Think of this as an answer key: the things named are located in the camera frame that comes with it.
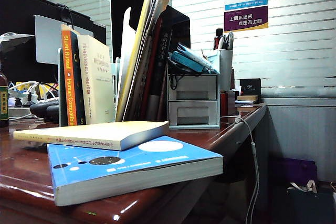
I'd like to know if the thick cream yellow paperback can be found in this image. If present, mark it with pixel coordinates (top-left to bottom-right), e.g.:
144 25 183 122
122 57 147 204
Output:
13 120 170 152

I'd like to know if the blue paperback book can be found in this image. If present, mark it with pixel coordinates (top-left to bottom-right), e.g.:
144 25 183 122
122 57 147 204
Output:
47 135 224 207

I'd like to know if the dark hardcover book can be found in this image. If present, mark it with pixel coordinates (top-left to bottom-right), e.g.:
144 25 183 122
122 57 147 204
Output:
146 28 174 121

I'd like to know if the cream book with vertical text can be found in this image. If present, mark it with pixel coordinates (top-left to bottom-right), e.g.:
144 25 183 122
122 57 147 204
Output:
77 34 116 125

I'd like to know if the orange spine hardcover book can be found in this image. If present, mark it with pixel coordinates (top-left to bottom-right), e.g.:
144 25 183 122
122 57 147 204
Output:
60 24 87 127

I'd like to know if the white organizer drawer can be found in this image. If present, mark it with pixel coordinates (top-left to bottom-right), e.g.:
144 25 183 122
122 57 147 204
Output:
167 74 218 101
167 100 218 126

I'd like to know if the white paper document stack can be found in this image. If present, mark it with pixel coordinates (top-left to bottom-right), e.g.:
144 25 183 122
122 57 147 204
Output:
125 0 162 122

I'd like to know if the white blue mask pack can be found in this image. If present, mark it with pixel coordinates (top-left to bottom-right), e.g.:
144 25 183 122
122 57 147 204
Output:
176 42 221 75

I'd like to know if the yellow folder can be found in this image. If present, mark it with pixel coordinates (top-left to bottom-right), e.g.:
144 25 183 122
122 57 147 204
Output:
115 0 155 122

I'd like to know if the red wooden box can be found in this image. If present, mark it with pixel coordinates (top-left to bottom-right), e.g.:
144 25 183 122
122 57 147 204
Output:
220 90 236 116

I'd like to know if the white plastic file board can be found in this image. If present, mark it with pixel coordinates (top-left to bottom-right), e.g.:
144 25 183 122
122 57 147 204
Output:
116 7 137 120

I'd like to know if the white pen cup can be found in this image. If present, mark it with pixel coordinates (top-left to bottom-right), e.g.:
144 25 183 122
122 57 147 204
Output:
214 49 234 92

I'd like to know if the red black pen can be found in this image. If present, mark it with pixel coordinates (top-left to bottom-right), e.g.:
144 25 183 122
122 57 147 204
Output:
214 28 224 51

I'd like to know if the tan notebook stack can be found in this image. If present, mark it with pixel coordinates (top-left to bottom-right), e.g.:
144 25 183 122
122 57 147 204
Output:
236 94 260 102

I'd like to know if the black card box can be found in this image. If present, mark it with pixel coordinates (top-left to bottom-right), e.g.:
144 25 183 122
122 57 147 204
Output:
239 78 262 97

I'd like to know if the silver pen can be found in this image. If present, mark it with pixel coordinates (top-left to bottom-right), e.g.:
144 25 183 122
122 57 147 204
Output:
223 31 235 51

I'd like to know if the black monitor with rounded corner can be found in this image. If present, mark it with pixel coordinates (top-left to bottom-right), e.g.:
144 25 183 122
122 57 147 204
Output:
109 0 191 62

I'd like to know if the silver monitor stand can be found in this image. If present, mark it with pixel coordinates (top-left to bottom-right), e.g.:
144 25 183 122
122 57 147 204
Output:
34 14 95 65

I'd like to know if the white power strip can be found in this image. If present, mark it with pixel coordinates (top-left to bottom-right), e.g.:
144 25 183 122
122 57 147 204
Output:
7 81 60 109

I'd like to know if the purple bag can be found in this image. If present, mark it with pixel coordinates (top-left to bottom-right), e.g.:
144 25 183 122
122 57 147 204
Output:
269 157 318 186

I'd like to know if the brown bottle green label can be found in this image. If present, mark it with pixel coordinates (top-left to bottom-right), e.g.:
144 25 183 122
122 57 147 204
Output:
0 70 10 128

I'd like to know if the grey model jet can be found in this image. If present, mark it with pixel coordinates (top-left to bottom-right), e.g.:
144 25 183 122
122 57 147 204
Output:
0 31 35 54

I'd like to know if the dark green paper bag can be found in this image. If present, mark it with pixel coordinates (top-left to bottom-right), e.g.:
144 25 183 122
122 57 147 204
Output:
286 180 336 224

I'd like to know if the wide black computer monitor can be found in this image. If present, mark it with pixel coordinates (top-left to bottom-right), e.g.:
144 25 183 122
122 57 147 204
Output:
0 0 107 84

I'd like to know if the black cord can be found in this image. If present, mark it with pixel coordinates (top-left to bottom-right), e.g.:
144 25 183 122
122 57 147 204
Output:
167 58 191 91

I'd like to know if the white cable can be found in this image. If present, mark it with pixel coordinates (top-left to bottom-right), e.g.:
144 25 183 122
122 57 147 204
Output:
220 115 260 224

